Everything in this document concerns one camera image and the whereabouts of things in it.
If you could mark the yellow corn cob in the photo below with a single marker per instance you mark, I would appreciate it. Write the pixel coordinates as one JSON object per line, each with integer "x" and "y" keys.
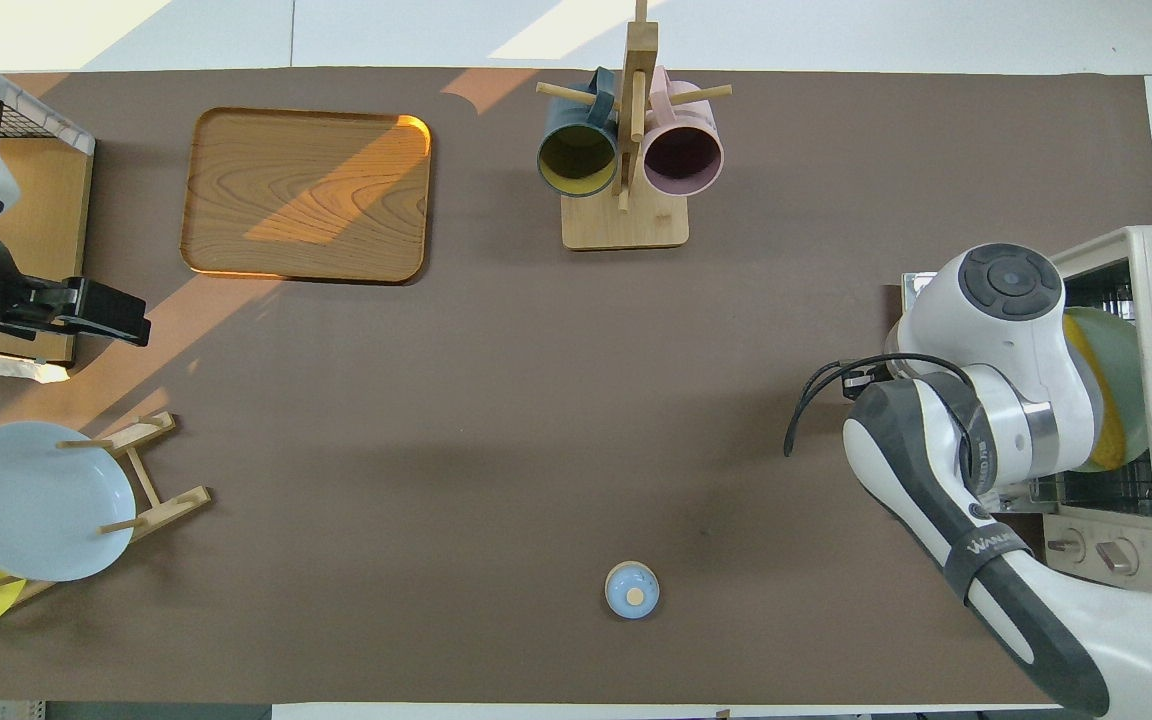
{"x": 1091, "y": 375}

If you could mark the pale green plate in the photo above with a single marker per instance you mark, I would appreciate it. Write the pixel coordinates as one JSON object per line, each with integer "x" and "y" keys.
{"x": 1126, "y": 380}

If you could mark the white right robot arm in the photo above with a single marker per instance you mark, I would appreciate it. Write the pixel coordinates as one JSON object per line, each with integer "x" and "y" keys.
{"x": 996, "y": 330}

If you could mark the silver oven knob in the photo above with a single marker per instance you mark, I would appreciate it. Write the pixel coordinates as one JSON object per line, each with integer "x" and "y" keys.
{"x": 1068, "y": 547}
{"x": 1116, "y": 557}

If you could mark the light wooden shelf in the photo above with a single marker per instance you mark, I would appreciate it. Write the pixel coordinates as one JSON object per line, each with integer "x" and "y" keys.
{"x": 51, "y": 210}

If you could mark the wooden plate rack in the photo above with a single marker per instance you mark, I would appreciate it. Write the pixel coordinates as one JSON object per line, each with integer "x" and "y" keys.
{"x": 161, "y": 500}

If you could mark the light blue plate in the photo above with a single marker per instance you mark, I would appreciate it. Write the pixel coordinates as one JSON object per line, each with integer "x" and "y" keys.
{"x": 36, "y": 500}

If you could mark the square wooden tray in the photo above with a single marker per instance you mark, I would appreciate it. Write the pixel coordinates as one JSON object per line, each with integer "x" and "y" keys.
{"x": 306, "y": 195}

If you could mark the brown table mat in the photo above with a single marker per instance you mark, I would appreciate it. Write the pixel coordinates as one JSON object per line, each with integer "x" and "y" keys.
{"x": 436, "y": 450}

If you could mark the dark blue mug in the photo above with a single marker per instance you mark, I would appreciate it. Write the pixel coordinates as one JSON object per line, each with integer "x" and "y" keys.
{"x": 576, "y": 160}

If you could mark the wooden mug rack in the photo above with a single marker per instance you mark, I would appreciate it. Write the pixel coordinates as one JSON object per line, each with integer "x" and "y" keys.
{"x": 626, "y": 225}

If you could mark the pink mug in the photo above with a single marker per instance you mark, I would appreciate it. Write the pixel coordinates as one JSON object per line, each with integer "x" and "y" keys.
{"x": 681, "y": 155}

